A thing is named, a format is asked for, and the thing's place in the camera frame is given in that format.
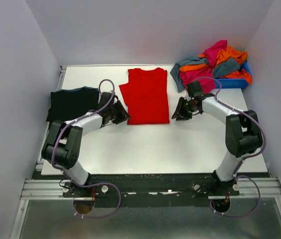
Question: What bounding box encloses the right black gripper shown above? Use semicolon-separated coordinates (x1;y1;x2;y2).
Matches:
171;97;197;121

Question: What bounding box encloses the red t-shirt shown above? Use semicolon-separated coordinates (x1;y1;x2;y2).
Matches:
119;68;170;125

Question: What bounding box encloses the black t-shirt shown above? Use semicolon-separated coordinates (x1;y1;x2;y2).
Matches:
46;89;99;125

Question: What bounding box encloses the blue t-shirt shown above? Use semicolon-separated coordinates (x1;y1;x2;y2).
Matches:
58;86;99;93

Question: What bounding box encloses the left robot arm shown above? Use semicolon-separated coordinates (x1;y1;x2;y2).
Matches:
41;92;131;197

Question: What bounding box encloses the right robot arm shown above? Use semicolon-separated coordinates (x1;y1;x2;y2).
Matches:
172;80;266;195

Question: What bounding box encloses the magenta t-shirt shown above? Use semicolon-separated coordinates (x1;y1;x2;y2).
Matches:
178;40;227;87

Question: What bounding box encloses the blue plastic bin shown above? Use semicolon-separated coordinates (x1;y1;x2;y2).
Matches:
217;61;253;89

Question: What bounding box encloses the grey-blue t-shirt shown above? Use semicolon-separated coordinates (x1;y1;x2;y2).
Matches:
170;56;240;93

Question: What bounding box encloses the orange t-shirt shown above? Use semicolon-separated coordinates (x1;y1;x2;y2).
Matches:
180;46;253;85

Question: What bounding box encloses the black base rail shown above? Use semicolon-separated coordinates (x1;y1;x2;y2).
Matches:
63;171;240;209

